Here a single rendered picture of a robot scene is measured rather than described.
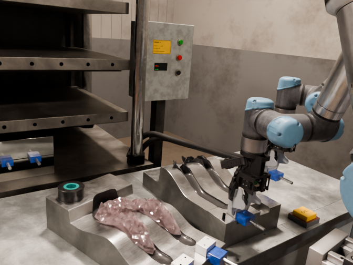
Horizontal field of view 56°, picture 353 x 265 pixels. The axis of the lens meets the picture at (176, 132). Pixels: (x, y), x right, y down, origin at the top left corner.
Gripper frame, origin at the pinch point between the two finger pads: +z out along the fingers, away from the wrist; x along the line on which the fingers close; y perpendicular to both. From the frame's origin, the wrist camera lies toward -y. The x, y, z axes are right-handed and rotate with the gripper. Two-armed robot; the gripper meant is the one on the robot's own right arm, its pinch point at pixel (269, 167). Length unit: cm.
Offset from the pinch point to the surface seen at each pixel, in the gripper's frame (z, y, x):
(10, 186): 17, -60, -83
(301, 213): 11.4, 16.6, 0.3
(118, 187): 4, -18, -56
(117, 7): -56, -70, -33
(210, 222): 9.4, 7.9, -36.0
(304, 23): -65, -129, 191
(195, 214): 10.6, 0.2, -36.0
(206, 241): 7.0, 17.5, -46.1
